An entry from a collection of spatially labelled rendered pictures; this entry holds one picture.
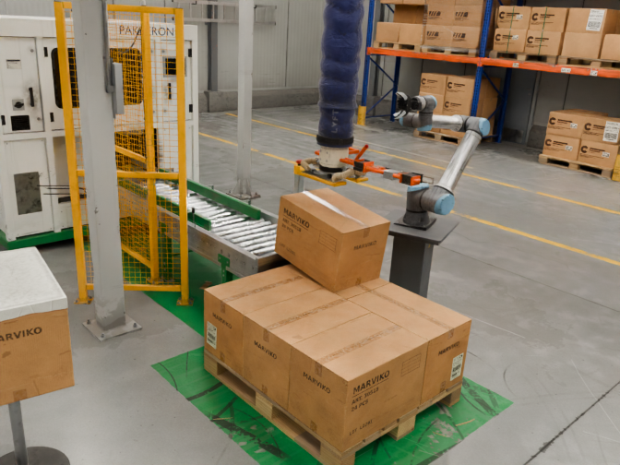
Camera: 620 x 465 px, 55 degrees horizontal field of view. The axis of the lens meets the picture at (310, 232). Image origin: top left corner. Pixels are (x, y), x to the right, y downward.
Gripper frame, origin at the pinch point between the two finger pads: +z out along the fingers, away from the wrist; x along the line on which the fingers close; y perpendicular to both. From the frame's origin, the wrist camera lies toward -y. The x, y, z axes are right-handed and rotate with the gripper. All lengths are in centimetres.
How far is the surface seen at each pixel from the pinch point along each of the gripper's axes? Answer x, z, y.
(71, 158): -53, 126, 176
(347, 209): -66, 16, 18
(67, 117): -25, 127, 176
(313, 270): -101, 42, 17
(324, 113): -6.2, 32.1, 26.9
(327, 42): 33, 34, 26
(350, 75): 16.4, 25.1, 14.9
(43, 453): -160, 206, 26
